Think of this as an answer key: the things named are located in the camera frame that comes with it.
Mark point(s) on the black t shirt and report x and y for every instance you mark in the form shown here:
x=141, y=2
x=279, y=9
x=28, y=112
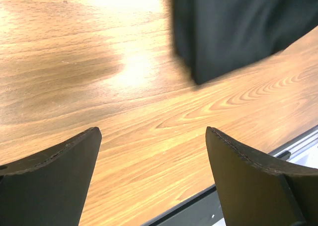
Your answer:
x=215, y=37

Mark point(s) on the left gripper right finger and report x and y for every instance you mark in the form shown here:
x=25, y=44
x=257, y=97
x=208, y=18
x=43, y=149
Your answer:
x=256, y=189

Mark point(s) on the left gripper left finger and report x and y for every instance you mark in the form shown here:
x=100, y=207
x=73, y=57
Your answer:
x=49, y=188

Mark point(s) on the aluminium frame rail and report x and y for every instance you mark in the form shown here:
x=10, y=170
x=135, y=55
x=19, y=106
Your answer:
x=301, y=150

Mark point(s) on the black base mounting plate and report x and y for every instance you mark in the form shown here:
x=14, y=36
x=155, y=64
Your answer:
x=203, y=209

